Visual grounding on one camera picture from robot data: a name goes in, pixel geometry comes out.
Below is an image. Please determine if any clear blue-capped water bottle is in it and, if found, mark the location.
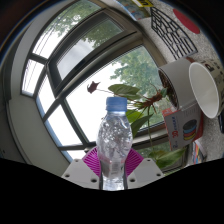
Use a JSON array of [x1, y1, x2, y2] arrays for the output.
[[96, 96, 134, 191]]

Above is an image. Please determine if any potted plant in white pot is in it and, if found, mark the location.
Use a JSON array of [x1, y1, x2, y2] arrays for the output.
[[86, 58, 202, 172]]

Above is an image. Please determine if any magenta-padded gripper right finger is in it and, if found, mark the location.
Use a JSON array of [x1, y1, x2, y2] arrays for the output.
[[124, 147, 165, 190]]

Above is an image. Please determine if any dark box with colourful stripes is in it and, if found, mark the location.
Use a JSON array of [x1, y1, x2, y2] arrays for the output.
[[191, 139, 208, 165]]

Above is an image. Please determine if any red white spool-print box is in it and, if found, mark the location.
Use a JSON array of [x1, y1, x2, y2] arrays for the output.
[[162, 105, 205, 152]]

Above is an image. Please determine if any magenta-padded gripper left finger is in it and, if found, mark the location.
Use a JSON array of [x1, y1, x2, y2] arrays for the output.
[[61, 147, 102, 191]]

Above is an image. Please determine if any metal-framed window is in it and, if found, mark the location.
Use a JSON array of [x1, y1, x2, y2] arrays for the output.
[[19, 0, 189, 168]]

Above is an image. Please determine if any black grid trivet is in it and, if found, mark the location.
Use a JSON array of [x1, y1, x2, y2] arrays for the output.
[[149, 6, 198, 61]]

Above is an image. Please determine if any flat round red coaster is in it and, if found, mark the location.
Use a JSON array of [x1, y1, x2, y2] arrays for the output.
[[172, 8, 202, 35]]

